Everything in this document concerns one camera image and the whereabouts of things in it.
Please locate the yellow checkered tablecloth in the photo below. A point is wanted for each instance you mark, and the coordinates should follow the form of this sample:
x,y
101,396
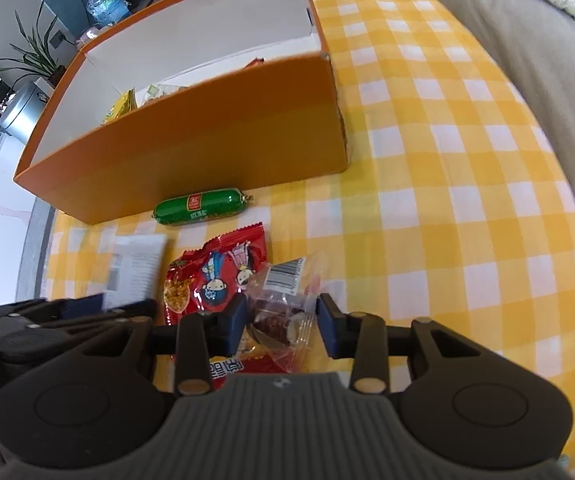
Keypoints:
x,y
442,210

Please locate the clear packet with red date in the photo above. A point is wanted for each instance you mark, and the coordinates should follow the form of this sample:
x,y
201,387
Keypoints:
x,y
272,320

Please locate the small pale green packet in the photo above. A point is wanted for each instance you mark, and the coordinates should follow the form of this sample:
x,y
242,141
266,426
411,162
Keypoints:
x,y
156,91

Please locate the wall socket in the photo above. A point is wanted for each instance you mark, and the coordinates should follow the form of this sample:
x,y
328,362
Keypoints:
x,y
58,40

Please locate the red and yellow snack packet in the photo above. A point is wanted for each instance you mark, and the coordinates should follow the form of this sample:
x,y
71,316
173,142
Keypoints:
x,y
247,360

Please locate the grey sofa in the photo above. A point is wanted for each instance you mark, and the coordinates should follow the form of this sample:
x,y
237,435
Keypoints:
x,y
542,85

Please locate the grey metal bin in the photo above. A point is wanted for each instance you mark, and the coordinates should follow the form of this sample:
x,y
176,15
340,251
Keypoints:
x,y
24,112

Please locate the long-leaved potted plant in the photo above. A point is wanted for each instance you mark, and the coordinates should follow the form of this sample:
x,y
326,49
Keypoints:
x,y
37,55

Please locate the blue water bottle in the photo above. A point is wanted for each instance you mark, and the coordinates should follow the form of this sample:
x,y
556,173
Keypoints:
x,y
107,5

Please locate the red cartoon snack packet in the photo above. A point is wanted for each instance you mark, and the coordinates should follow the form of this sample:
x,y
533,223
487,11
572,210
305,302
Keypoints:
x,y
212,270

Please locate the orange cardboard box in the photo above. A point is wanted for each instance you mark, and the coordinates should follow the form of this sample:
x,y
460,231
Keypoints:
x,y
207,135

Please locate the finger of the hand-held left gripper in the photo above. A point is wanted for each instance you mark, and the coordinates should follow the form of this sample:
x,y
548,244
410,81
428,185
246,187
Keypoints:
x,y
117,317
84,302

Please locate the white snack packet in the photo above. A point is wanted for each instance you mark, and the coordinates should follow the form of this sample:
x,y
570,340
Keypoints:
x,y
137,265

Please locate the green sausage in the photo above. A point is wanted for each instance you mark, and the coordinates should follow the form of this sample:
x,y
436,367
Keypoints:
x,y
197,206

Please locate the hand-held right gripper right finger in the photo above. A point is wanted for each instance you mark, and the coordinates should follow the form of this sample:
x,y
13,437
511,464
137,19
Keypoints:
x,y
327,325

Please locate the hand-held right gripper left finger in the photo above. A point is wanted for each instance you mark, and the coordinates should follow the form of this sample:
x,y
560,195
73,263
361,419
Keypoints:
x,y
235,325

